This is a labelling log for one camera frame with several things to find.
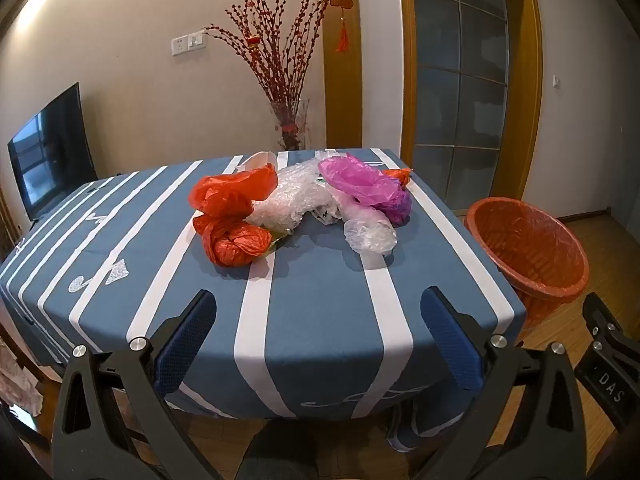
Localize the small orange plastic bag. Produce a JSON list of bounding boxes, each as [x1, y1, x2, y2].
[[382, 167, 412, 188]]

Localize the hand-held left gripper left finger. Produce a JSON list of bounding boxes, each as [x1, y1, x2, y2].
[[52, 289, 236, 480]]

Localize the pink plastic bag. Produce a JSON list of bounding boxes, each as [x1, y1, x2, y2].
[[318, 155, 408, 208]]

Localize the black flat television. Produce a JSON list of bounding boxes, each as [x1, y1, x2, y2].
[[7, 81, 98, 222]]

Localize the knotted red plastic bag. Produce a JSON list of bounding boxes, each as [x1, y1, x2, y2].
[[193, 214, 273, 267]]

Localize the white plastic bag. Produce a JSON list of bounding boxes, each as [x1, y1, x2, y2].
[[240, 151, 278, 171]]

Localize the red berry branches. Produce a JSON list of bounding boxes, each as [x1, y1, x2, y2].
[[202, 0, 333, 126]]

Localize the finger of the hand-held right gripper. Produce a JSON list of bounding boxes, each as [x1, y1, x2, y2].
[[582, 292, 640, 361]]

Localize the black chair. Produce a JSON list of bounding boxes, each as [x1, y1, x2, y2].
[[235, 417, 321, 480]]

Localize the blue white striped tablecloth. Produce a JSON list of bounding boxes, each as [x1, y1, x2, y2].
[[0, 147, 528, 453]]

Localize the wooden wall post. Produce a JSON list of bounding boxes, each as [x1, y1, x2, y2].
[[320, 0, 363, 151]]

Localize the pink white cloth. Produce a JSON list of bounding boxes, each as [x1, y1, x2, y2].
[[0, 342, 45, 417]]

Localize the clear glass vase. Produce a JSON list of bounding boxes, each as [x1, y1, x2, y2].
[[270, 99, 311, 152]]

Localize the purple plastic bag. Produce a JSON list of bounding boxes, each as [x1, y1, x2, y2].
[[382, 192, 413, 226]]

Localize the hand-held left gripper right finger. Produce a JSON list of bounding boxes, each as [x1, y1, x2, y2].
[[415, 286, 591, 480]]

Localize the orange wastebasket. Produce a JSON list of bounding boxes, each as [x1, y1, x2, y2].
[[464, 197, 591, 331]]

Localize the red knot ornament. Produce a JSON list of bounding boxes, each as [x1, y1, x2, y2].
[[327, 0, 354, 53]]

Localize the glass door with wooden frame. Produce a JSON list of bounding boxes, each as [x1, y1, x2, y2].
[[400, 0, 543, 211]]

